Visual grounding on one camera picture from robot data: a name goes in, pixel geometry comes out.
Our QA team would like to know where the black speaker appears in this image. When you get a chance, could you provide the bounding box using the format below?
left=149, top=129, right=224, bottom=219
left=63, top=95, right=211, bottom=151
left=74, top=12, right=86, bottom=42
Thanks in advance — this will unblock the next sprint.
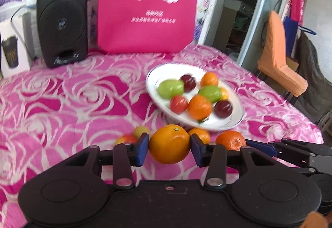
left=36, top=0, right=88, bottom=69

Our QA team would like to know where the deep orange mandarin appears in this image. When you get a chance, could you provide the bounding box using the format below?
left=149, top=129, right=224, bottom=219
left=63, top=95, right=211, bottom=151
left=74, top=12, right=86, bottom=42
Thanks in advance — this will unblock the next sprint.
left=215, top=130, right=247, bottom=151

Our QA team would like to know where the small yellow-red fruit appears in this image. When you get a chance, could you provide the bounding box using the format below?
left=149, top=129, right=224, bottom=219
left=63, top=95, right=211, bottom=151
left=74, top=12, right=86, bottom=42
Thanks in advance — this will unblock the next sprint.
left=133, top=126, right=151, bottom=138
left=115, top=134, right=138, bottom=145

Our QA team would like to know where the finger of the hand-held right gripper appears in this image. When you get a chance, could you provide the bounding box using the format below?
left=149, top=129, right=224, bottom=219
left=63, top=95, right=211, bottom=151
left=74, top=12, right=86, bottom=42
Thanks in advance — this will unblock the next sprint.
left=245, top=139, right=276, bottom=157

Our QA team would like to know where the small red apple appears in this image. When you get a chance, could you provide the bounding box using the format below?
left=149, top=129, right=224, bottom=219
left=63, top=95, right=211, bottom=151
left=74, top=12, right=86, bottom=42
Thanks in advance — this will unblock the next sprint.
left=170, top=95, right=189, bottom=114

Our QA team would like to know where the orange covered chair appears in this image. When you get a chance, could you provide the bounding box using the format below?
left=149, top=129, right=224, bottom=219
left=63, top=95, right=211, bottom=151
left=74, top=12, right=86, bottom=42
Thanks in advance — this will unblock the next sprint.
left=257, top=10, right=309, bottom=98

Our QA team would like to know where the pink floral tablecloth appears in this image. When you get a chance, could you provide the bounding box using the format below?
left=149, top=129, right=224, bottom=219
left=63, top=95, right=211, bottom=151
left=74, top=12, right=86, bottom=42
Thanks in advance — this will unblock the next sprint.
left=0, top=44, right=325, bottom=228

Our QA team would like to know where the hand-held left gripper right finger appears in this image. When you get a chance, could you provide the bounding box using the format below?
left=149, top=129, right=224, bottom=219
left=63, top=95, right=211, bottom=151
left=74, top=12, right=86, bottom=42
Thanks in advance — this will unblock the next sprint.
left=190, top=134, right=282, bottom=190

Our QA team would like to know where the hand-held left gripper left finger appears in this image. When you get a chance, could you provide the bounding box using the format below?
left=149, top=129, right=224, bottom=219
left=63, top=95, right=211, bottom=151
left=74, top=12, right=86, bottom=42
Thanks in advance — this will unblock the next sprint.
left=62, top=133, right=150, bottom=190

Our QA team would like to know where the dark jacket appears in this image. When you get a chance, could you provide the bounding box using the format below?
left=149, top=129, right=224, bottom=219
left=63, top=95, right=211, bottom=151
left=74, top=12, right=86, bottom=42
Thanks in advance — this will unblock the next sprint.
left=295, top=32, right=332, bottom=125

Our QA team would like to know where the blue bag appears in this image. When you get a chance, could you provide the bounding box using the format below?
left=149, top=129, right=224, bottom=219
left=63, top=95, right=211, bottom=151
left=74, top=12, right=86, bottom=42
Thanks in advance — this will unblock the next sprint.
left=283, top=16, right=317, bottom=58

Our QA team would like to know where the white cup box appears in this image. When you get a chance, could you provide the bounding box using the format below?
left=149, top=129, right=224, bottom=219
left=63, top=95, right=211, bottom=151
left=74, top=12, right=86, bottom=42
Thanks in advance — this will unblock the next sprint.
left=0, top=13, right=33, bottom=78

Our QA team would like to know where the dark purple plum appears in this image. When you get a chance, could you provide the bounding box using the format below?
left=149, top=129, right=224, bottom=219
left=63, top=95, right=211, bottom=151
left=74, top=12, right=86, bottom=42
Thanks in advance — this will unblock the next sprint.
left=179, top=75, right=197, bottom=93
left=214, top=100, right=233, bottom=118

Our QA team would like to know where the person's right hand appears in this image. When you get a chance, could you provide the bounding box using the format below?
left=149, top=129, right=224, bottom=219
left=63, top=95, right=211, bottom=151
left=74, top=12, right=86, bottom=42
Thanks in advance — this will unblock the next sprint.
left=302, top=211, right=328, bottom=228

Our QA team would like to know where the pink hanging garment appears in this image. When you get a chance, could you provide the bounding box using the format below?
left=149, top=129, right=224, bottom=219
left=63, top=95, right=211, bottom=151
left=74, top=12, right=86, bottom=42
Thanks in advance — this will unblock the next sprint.
left=290, top=0, right=310, bottom=29

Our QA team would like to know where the small green apple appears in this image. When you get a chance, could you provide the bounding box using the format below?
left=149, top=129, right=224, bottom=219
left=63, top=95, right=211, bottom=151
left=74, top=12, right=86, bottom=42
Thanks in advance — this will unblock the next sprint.
left=198, top=85, right=222, bottom=103

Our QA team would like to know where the leafy orange mandarin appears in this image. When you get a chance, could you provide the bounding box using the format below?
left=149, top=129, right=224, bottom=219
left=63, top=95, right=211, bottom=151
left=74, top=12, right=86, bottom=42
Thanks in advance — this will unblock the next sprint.
left=188, top=95, right=213, bottom=123

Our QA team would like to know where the small orange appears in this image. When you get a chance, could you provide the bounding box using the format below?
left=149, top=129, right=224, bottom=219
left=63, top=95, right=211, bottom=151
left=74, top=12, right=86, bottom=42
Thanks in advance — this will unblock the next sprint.
left=188, top=128, right=211, bottom=144

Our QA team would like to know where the large navel orange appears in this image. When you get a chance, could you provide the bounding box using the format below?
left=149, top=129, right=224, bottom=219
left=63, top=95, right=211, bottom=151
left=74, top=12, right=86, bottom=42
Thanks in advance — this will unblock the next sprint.
left=149, top=124, right=191, bottom=165

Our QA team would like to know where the white plate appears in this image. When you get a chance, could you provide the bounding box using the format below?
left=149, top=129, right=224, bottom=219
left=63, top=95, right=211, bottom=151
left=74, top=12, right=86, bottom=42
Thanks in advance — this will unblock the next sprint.
left=145, top=63, right=245, bottom=133

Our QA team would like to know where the large green apple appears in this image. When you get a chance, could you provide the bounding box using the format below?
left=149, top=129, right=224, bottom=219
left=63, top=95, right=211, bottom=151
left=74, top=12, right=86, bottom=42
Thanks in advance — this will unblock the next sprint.
left=157, top=79, right=185, bottom=99

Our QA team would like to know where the black cable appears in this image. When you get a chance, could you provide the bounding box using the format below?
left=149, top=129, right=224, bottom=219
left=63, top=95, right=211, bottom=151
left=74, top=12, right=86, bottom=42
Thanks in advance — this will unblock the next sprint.
left=10, top=6, right=37, bottom=60

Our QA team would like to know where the pink tote bag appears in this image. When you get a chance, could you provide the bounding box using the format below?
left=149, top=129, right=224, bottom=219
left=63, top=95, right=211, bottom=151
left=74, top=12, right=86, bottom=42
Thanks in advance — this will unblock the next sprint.
left=97, top=0, right=199, bottom=54

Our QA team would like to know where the round orange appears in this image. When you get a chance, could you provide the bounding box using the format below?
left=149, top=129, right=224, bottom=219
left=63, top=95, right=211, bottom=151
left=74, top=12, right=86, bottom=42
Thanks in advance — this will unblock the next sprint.
left=200, top=72, right=219, bottom=88

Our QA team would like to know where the grey sliding door frame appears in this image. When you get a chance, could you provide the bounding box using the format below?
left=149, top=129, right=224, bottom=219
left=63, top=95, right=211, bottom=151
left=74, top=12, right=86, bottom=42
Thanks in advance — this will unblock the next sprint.
left=237, top=0, right=276, bottom=68

